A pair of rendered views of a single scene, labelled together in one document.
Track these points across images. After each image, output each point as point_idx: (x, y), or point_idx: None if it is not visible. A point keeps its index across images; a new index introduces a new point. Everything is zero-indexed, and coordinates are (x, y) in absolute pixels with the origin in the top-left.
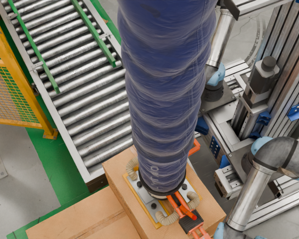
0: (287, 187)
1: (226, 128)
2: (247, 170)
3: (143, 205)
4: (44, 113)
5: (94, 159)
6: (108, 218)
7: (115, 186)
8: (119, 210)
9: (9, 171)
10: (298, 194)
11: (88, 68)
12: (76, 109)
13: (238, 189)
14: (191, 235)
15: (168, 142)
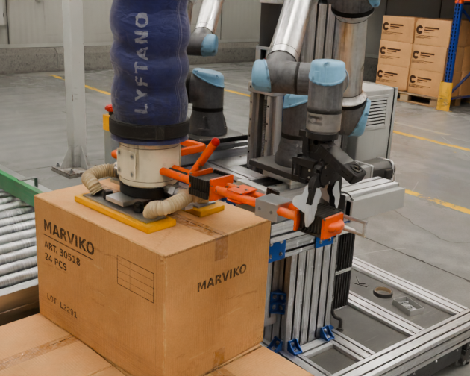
0: (357, 196)
1: (242, 168)
2: (286, 156)
3: (118, 212)
4: None
5: (7, 288)
6: (39, 348)
7: (60, 220)
8: (61, 337)
9: None
10: (393, 352)
11: None
12: None
13: (280, 193)
14: (215, 234)
15: None
